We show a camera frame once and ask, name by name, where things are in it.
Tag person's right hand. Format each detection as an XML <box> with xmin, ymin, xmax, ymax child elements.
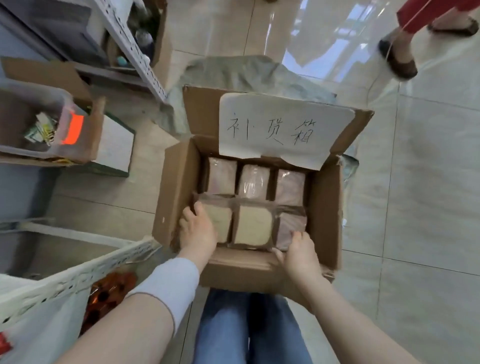
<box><xmin>272</xmin><ymin>230</ymin><xmax>323</xmax><ymax>281</ymax></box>

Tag person's left hand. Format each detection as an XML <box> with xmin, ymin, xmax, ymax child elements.
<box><xmin>178</xmin><ymin>201</ymin><xmax>220</xmax><ymax>262</ymax></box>

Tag clear bread packet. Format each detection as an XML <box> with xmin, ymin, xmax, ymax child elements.
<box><xmin>193</xmin><ymin>193</ymin><xmax>235</xmax><ymax>245</ymax></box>

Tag purple swirl bread packet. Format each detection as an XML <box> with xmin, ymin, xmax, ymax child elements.
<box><xmin>275</xmin><ymin>206</ymin><xmax>309</xmax><ymax>251</ymax></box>

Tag brown cardboard box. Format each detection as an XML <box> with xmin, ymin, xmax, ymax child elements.
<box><xmin>151</xmin><ymin>85</ymin><xmax>375</xmax><ymax>308</ymax></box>

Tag pile of bread packets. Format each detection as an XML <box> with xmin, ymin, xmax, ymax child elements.
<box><xmin>193</xmin><ymin>156</ymin><xmax>309</xmax><ymax>251</ymax></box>

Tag white metal shelf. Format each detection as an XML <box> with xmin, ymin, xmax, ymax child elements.
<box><xmin>0</xmin><ymin>221</ymin><xmax>162</xmax><ymax>364</ymax></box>

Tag person's right forearm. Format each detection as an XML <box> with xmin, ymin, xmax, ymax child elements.
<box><xmin>294</xmin><ymin>268</ymin><xmax>421</xmax><ymax>364</ymax></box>

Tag person's left forearm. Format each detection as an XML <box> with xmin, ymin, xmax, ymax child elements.
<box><xmin>56</xmin><ymin>251</ymin><xmax>211</xmax><ymax>364</ymax></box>

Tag person's blue jeans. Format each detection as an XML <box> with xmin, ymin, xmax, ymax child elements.
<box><xmin>192</xmin><ymin>288</ymin><xmax>314</xmax><ymax>364</ymax></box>

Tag white arm sleeve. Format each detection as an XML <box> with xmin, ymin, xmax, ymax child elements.
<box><xmin>127</xmin><ymin>257</ymin><xmax>200</xmax><ymax>335</ymax></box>

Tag orange packet with dark pieces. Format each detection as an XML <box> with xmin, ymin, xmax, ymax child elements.
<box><xmin>79</xmin><ymin>271</ymin><xmax>139</xmax><ymax>335</ymax></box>

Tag green clipboard with paper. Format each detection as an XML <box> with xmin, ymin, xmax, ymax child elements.
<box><xmin>88</xmin><ymin>112</ymin><xmax>137</xmax><ymax>178</ymax></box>

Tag white handwritten paper sheet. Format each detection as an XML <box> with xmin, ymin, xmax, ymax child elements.
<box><xmin>218</xmin><ymin>92</ymin><xmax>356</xmax><ymax>172</ymax></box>

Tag grey green woven sack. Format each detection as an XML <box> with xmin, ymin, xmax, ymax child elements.
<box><xmin>157</xmin><ymin>55</ymin><xmax>361</xmax><ymax>188</ymax></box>

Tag green yellow sachets bundle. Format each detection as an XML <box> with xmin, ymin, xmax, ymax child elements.
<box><xmin>24</xmin><ymin>111</ymin><xmax>59</xmax><ymax>146</ymax></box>

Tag brown bottle carton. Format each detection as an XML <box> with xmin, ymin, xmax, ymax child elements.
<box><xmin>104</xmin><ymin>0</ymin><xmax>173</xmax><ymax>88</ymax></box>

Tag clear white capped bottle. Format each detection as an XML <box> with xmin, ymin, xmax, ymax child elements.
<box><xmin>135</xmin><ymin>29</ymin><xmax>155</xmax><ymax>57</ymax></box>

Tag white perforated metal rack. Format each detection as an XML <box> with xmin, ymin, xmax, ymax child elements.
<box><xmin>0</xmin><ymin>0</ymin><xmax>169</xmax><ymax>103</ymax></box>

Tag green plastic bottle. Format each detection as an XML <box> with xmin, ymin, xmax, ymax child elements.
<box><xmin>138</xmin><ymin>3</ymin><xmax>160</xmax><ymax>35</ymax></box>

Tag clear bin with orange latches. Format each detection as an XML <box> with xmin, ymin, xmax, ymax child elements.
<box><xmin>0</xmin><ymin>78</ymin><xmax>89</xmax><ymax>158</ymax></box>

